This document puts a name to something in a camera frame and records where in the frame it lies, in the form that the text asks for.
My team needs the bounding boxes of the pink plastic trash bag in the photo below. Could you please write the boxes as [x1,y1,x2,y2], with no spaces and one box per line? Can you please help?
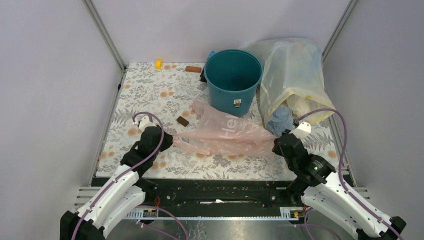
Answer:
[173,99,277,157]

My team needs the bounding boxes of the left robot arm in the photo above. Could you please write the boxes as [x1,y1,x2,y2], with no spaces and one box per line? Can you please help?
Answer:
[59,125,173,240]

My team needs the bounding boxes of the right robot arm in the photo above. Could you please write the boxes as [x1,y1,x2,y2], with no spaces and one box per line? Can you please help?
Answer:
[272,133,407,240]

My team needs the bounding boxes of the blue plastic trash bag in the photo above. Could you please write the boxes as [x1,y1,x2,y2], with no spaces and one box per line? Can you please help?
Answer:
[265,104,294,137]

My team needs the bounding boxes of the teal plastic trash bin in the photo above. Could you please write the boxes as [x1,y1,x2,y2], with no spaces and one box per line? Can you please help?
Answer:
[203,49,263,117]

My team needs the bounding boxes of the dark brown wooden block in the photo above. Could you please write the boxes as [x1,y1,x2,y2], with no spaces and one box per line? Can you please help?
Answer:
[176,116,189,127]

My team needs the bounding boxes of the floral table mat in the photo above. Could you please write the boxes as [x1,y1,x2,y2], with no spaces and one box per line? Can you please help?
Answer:
[95,61,344,182]

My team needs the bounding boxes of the black checkered tray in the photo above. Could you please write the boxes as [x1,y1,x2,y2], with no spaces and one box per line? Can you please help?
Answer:
[199,70,207,83]

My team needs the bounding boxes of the orange-brown wooden block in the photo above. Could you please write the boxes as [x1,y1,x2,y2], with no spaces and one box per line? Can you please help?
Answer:
[185,66,202,73]

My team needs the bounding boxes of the yellow toy block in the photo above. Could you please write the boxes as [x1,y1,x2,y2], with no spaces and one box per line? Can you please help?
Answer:
[155,59,162,70]

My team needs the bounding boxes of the large translucent bag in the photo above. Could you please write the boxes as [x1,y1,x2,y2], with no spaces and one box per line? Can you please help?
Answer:
[243,37,335,124]

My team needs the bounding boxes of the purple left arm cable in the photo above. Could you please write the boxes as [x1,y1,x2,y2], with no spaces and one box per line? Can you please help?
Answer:
[70,111,190,240]

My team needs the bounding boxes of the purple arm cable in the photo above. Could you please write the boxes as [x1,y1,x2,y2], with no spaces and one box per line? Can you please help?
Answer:
[293,107,407,240]
[70,111,190,240]

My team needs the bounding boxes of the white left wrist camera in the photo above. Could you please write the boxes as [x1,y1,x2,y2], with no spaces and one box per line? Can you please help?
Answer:
[133,116,156,132]

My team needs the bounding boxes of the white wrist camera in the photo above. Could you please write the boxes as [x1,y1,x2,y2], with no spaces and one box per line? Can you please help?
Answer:
[133,116,156,132]
[290,121,312,139]

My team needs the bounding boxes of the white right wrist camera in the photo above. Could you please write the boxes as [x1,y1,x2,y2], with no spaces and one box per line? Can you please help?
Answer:
[290,121,312,139]

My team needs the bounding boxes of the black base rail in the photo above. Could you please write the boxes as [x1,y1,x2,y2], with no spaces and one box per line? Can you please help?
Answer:
[140,178,308,220]

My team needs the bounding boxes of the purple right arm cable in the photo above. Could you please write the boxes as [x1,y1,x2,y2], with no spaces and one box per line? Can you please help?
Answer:
[293,107,407,240]

